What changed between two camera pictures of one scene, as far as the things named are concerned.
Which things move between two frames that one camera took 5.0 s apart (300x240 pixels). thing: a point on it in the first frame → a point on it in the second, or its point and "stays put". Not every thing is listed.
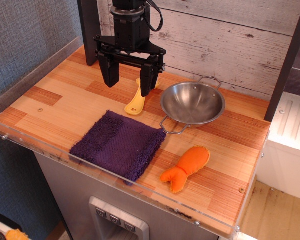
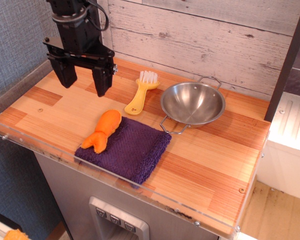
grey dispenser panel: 110,222 stays put
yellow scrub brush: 136,106 stays put
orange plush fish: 191,161 → 108,122
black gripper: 132,43 → 71,46
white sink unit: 284,162 stays put
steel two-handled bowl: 191,104 stays put
